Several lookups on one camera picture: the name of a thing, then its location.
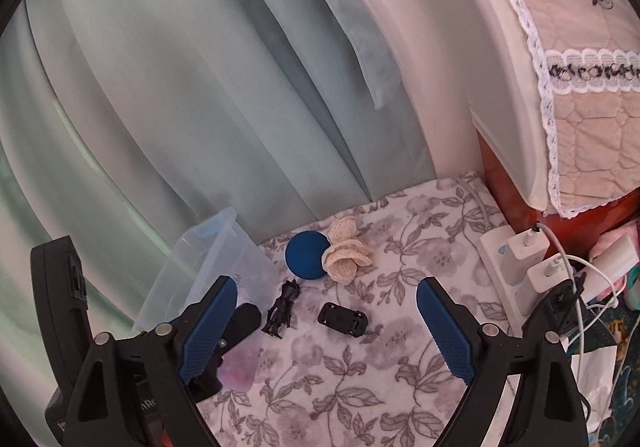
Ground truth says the black robot figure toy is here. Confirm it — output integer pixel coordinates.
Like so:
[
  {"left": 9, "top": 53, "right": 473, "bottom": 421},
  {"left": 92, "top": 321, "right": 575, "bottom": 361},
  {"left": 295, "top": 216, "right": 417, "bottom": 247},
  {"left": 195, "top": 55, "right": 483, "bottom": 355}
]
[{"left": 262, "top": 280, "right": 300, "bottom": 339}]

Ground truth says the black toy car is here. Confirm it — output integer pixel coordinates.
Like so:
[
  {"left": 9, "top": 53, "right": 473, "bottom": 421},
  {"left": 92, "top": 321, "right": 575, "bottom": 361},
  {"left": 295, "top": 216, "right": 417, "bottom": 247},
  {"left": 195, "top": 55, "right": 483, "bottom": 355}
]
[{"left": 318, "top": 302, "right": 369, "bottom": 337}]

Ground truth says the blue round ball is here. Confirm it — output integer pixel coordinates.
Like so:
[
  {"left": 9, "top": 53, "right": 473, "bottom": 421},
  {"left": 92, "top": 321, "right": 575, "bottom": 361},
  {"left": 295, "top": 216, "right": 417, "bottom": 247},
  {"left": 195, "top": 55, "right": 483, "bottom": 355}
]
[{"left": 285, "top": 230, "right": 330, "bottom": 280}]

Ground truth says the cream lace fabric flower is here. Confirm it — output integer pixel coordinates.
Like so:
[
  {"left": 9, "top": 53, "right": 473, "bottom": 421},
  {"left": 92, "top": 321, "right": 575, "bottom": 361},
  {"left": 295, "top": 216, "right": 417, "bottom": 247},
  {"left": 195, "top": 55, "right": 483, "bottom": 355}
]
[{"left": 321, "top": 215, "right": 373, "bottom": 285}]

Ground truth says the black small device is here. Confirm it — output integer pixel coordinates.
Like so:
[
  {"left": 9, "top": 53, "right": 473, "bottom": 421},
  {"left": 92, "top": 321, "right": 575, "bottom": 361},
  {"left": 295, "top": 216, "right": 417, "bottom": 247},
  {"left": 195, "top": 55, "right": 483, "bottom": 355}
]
[{"left": 540, "top": 279, "right": 584, "bottom": 337}]

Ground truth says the red pink toy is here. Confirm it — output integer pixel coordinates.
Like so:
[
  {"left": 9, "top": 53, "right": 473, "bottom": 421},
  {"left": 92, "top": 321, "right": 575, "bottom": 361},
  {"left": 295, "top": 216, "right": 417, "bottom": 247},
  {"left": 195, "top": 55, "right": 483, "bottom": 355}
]
[{"left": 218, "top": 341, "right": 259, "bottom": 392}]

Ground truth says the white charger plug lower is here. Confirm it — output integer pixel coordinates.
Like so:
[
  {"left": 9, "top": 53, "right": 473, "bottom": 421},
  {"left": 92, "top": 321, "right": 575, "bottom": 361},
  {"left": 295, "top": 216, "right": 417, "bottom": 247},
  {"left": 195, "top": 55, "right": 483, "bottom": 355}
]
[{"left": 518, "top": 253, "right": 570, "bottom": 311}]

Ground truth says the white charger plug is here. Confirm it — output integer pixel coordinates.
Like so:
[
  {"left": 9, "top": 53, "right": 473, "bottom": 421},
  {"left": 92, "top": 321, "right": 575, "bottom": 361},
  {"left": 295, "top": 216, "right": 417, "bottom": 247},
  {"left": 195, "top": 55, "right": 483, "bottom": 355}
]
[
  {"left": 501, "top": 228, "right": 550, "bottom": 285},
  {"left": 518, "top": 253, "right": 570, "bottom": 311}
]

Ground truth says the white charger plug upper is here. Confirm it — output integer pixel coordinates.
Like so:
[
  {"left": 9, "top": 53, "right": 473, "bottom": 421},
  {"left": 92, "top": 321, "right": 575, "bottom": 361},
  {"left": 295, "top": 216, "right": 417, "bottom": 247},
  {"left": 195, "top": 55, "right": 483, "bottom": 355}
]
[{"left": 501, "top": 228, "right": 550, "bottom": 285}]

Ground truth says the clear plastic storage bin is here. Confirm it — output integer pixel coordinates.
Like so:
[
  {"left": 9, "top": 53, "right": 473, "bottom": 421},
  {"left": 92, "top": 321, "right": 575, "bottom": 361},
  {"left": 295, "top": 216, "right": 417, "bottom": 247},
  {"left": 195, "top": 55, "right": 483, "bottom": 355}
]
[{"left": 134, "top": 207, "right": 279, "bottom": 331}]

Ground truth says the white power strip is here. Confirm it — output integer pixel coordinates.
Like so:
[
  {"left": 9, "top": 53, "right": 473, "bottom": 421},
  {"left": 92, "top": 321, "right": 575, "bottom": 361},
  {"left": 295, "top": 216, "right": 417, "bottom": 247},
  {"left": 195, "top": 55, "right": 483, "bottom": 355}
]
[{"left": 478, "top": 225, "right": 526, "bottom": 337}]

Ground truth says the floral grey white blanket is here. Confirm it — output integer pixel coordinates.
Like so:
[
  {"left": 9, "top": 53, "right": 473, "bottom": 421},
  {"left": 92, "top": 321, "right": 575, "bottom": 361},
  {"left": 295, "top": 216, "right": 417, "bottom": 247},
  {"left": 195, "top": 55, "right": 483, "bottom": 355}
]
[{"left": 200, "top": 172, "right": 508, "bottom": 446}]

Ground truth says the pale green curtain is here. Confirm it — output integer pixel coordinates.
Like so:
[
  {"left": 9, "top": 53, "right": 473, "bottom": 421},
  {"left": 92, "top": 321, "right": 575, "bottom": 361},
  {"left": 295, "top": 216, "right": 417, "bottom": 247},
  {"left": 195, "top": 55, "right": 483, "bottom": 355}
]
[{"left": 0, "top": 0, "right": 436, "bottom": 328}]

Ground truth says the white appliance cabinet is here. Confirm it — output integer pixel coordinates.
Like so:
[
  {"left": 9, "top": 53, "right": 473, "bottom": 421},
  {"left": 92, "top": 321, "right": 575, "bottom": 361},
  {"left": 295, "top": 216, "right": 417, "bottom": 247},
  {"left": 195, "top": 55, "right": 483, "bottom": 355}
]
[{"left": 456, "top": 0, "right": 550, "bottom": 211}]

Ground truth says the quilted lace trimmed cover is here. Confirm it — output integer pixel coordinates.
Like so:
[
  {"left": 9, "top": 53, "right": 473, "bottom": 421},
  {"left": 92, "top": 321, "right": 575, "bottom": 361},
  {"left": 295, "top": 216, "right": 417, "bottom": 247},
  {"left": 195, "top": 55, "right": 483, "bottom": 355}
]
[{"left": 509, "top": 0, "right": 639, "bottom": 218}]

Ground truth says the white charging cable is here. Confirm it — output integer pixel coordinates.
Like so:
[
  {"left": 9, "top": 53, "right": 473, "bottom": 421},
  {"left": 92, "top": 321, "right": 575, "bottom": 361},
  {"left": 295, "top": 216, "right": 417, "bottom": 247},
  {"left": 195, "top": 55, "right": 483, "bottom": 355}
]
[{"left": 531, "top": 220, "right": 626, "bottom": 428}]

